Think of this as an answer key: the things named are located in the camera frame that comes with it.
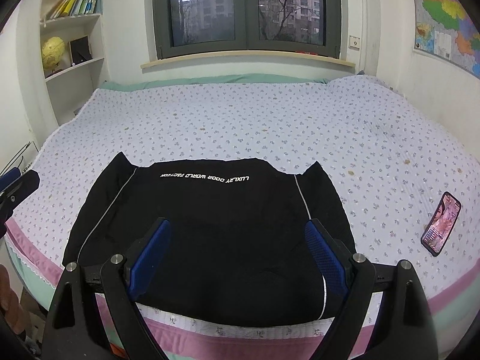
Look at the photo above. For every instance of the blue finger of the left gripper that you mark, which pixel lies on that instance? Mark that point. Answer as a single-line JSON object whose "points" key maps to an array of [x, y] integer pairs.
{"points": [[9, 177], [23, 187]]}

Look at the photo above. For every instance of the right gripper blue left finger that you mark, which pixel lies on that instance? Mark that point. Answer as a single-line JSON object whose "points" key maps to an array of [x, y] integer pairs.
{"points": [[144, 257]]}

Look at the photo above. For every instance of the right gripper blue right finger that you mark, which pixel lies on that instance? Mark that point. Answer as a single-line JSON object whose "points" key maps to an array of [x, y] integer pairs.
{"points": [[329, 257]]}

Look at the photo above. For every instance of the black picture frame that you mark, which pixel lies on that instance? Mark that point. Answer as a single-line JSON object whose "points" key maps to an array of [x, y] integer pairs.
{"points": [[79, 50]]}

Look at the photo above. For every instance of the colourful wall map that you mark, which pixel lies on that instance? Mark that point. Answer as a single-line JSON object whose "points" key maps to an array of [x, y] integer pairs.
{"points": [[443, 28]]}

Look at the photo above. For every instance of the yellow globe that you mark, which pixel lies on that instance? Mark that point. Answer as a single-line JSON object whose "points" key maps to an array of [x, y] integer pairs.
{"points": [[52, 52]]}

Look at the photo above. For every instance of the white wall switch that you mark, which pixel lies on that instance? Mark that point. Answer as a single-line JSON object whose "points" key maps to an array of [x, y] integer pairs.
{"points": [[354, 43]]}

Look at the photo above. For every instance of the white bookshelf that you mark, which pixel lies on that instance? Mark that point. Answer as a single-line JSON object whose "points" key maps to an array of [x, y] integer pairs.
{"points": [[76, 26]]}

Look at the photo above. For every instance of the green bed sheet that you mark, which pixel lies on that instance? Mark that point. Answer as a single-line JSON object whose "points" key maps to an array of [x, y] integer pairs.
{"points": [[250, 78]]}

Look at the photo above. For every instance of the dark framed window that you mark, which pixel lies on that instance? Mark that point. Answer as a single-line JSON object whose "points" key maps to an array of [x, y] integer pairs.
{"points": [[187, 27]]}

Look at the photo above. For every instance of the smartphone with pink screen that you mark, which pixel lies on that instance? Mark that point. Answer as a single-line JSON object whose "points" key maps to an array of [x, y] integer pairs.
{"points": [[441, 224]]}

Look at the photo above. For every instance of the black hooded jacket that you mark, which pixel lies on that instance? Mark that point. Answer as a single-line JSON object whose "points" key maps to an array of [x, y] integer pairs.
{"points": [[237, 253]]}

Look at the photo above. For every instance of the white floral bed quilt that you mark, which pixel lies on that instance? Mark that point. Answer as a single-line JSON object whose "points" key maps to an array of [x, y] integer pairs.
{"points": [[389, 163]]}

